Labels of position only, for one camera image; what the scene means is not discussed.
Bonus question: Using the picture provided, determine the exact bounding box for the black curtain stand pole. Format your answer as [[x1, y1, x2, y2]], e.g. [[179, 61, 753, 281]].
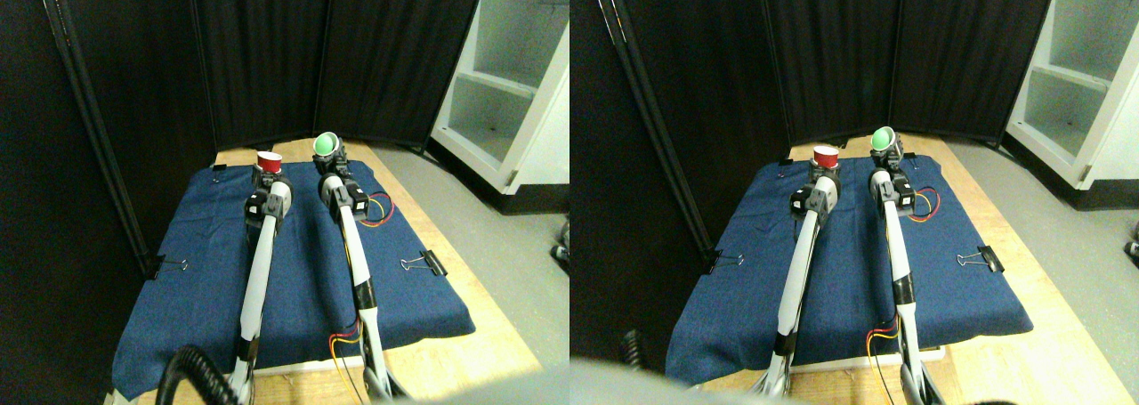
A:
[[37, 0, 152, 277], [593, 0, 715, 256]]

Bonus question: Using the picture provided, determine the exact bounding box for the dark blue cloth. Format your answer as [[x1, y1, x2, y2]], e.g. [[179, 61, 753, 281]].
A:
[[111, 158, 475, 401], [666, 154, 1033, 386]]

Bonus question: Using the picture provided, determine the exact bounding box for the black ribbed hose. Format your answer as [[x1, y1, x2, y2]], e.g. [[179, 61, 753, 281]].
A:
[[159, 344, 243, 405], [619, 328, 644, 367]]

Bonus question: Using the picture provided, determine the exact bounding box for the white shelf unit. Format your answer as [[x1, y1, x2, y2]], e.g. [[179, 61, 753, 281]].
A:
[[430, 0, 570, 197], [1006, 0, 1139, 192]]

